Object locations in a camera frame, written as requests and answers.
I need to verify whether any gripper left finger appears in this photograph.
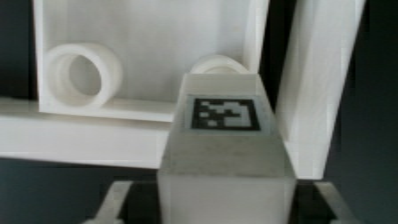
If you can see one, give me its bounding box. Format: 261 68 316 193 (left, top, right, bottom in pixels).
82 181 133 224

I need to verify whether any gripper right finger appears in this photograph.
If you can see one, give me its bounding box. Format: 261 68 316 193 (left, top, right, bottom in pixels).
313 182 363 224

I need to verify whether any white chair leg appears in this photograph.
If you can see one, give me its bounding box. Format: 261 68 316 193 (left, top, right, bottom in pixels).
155 72 299 224

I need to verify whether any white chair seat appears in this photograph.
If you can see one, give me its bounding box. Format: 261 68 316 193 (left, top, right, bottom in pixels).
32 0 270 122

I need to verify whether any white U-shaped fence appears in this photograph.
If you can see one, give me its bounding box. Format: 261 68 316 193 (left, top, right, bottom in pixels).
0 0 364 179

